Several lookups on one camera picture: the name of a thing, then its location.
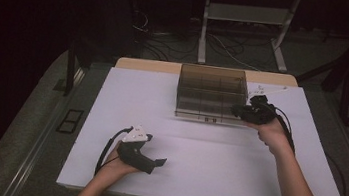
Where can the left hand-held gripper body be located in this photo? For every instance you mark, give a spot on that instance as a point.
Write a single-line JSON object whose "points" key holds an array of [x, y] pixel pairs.
{"points": [[133, 155]]}

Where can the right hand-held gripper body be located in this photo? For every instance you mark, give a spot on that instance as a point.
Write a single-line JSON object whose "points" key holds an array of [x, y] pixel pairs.
{"points": [[259, 112]]}

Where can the person's left hand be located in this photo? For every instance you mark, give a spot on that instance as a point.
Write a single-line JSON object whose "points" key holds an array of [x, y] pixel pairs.
{"points": [[113, 167]]}

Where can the person's right hand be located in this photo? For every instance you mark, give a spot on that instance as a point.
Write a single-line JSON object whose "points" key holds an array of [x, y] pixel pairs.
{"points": [[271, 136]]}

